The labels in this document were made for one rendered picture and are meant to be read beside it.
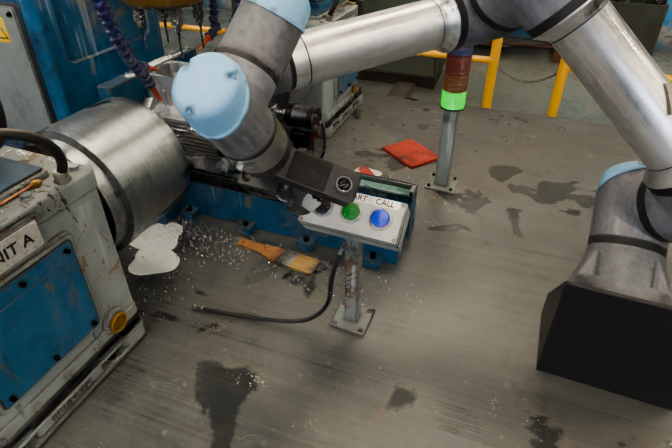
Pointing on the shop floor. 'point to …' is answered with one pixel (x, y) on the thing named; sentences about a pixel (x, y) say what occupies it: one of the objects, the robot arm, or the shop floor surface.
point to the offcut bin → (642, 13)
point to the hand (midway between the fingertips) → (319, 201)
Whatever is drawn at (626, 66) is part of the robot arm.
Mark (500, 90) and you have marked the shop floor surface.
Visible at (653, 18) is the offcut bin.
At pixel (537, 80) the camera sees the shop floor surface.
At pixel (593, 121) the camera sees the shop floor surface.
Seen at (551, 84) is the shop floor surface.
